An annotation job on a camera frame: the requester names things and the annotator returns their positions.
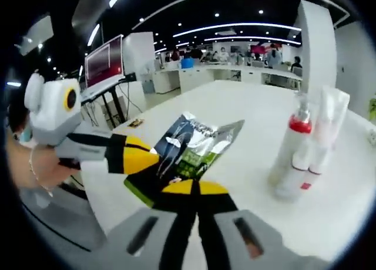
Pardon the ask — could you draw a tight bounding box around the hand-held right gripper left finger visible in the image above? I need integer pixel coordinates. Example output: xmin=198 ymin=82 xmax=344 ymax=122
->
xmin=107 ymin=178 xmax=201 ymax=270

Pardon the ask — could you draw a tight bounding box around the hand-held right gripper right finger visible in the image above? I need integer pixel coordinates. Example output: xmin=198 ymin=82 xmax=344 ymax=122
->
xmin=196 ymin=180 xmax=297 ymax=270

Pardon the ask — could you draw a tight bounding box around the green black skincare sachet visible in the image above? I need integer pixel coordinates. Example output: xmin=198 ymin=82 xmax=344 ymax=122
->
xmin=123 ymin=112 xmax=246 ymax=209

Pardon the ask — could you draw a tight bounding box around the red collar pump skincare bottle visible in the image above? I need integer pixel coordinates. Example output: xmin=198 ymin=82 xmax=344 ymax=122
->
xmin=268 ymin=95 xmax=314 ymax=196

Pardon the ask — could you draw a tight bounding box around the white skincare tube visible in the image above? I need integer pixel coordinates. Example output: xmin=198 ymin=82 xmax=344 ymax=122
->
xmin=308 ymin=86 xmax=352 ymax=177

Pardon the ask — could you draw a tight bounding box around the person's left hand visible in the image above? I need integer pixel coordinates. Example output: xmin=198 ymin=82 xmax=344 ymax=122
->
xmin=32 ymin=152 xmax=83 ymax=192

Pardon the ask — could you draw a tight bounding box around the person's head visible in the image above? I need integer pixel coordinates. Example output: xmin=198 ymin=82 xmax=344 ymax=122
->
xmin=8 ymin=112 xmax=35 ymax=144

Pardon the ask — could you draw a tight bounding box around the black laptop stand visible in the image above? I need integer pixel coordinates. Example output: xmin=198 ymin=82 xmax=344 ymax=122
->
xmin=80 ymin=72 xmax=137 ymax=128

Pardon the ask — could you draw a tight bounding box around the white laptop with red screen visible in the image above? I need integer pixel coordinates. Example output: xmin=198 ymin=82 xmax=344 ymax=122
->
xmin=79 ymin=34 xmax=126 ymax=102

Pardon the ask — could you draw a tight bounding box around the white hanging ceiling panel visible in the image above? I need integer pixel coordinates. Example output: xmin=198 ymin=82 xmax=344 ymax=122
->
xmin=14 ymin=15 xmax=55 ymax=56

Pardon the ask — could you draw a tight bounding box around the white building column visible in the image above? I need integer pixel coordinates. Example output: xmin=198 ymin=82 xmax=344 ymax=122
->
xmin=297 ymin=0 xmax=338 ymax=94
xmin=122 ymin=31 xmax=156 ymax=76

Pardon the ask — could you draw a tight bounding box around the row of white office desks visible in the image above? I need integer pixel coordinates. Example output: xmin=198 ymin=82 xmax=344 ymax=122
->
xmin=152 ymin=62 xmax=303 ymax=94

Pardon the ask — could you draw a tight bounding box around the green potted plant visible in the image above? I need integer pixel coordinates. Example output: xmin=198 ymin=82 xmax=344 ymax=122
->
xmin=367 ymin=96 xmax=376 ymax=121

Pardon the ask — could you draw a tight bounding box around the black laptop power cable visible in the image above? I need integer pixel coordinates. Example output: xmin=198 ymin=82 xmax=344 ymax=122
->
xmin=117 ymin=81 xmax=142 ymax=114

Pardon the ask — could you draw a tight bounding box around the thin wrist bracelet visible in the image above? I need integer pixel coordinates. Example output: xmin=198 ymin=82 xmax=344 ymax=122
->
xmin=28 ymin=148 xmax=55 ymax=198

